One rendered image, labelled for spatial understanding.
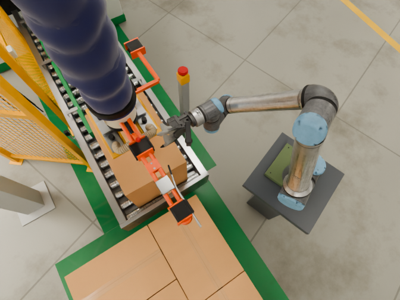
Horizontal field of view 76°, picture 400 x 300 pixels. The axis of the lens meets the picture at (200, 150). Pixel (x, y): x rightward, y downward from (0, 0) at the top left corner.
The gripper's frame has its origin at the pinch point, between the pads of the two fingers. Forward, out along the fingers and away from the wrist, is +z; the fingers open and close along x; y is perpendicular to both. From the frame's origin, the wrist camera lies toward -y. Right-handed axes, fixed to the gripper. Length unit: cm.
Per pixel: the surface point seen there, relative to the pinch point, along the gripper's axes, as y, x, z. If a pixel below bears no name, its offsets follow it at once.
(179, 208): -31.8, 2.3, 8.3
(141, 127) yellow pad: 17.8, -10.5, 2.0
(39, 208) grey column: 58, -124, 107
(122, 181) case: 4.8, -31.9, 25.8
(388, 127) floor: -61, -127, -232
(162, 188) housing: -20.1, 1.5, 9.9
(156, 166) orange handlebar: -9.9, 1.4, 7.0
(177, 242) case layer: -38, -72, 18
